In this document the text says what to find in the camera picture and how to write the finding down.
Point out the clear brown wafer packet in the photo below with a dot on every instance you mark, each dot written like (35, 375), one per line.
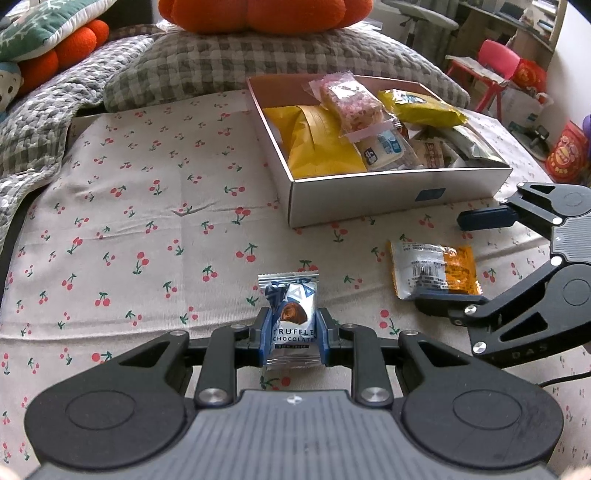
(431, 154)

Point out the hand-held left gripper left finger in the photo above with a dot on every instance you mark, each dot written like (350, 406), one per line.
(264, 337)

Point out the black floor item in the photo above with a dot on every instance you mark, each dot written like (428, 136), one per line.
(535, 138)

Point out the silver blue chocolate packet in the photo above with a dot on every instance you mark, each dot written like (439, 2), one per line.
(291, 300)

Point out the clear pink rice snack packet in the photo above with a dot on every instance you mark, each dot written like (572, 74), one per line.
(351, 101)

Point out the grey office chair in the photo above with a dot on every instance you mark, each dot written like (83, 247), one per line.
(425, 14)

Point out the cherry print cloth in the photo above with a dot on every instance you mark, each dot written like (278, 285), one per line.
(138, 207)

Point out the red printed gift bag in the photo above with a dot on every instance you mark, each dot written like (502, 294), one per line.
(570, 154)

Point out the printed cloth chair pad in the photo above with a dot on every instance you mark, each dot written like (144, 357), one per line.
(475, 69)

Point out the pink child chair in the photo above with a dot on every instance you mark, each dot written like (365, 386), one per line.
(498, 55)

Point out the yellow snack bag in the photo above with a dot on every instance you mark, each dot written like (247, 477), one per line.
(309, 138)

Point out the small orange pumpkin cushion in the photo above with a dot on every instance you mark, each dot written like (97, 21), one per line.
(69, 50)

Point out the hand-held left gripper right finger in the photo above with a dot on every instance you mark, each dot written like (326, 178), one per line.
(324, 337)

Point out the blue monkey plush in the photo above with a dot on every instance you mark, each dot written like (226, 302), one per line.
(9, 85)

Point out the grey checked pillow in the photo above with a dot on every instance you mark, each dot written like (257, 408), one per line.
(231, 60)

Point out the wooden desk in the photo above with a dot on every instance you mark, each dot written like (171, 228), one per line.
(517, 18)

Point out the small cream blue-label packet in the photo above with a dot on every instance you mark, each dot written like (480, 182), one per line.
(383, 150)

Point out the crumpled white printed packet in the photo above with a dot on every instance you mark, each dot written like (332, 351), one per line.
(475, 145)

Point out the orange silver snack packet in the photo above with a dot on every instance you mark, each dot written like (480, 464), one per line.
(429, 267)

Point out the white paper bag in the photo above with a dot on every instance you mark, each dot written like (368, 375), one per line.
(521, 108)

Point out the grey checked blanket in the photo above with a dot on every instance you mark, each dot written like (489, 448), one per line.
(55, 106)

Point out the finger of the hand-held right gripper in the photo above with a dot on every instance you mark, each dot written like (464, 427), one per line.
(508, 314)
(487, 218)

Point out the large orange pumpkin cushion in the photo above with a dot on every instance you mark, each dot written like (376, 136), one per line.
(258, 14)

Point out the teal snowflake cushion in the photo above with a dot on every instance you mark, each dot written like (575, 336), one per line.
(41, 27)

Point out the yellow biscuit packet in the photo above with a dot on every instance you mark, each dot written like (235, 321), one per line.
(420, 108)

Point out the pink shallow cardboard box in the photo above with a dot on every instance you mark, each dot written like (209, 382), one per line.
(369, 198)

